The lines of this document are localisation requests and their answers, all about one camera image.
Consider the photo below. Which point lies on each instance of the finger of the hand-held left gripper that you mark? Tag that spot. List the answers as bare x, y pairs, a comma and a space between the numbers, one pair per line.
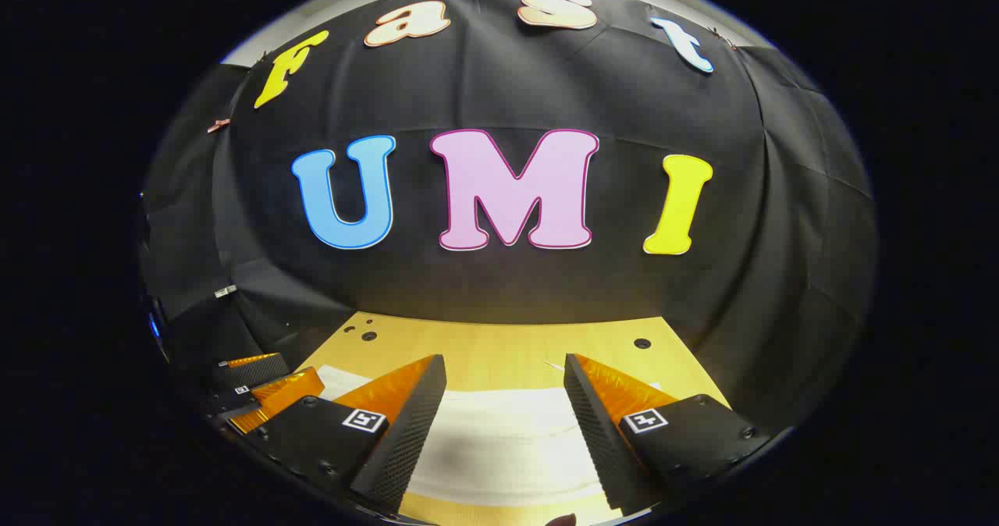
250, 371
285, 393

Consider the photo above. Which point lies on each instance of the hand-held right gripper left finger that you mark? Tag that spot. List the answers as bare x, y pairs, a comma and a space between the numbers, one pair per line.
414, 432

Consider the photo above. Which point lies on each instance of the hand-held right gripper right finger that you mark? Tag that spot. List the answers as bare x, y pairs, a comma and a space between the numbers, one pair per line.
597, 440

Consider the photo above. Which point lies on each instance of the white jeans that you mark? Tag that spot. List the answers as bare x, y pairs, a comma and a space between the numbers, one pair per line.
507, 448

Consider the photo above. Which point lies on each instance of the silver metal clip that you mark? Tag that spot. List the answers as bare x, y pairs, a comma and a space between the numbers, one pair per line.
225, 291

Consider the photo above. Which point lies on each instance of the small copper clip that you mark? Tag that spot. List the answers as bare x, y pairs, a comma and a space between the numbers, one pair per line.
218, 126

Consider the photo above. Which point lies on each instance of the black backdrop cloth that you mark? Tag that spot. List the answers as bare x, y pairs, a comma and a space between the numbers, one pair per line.
507, 81

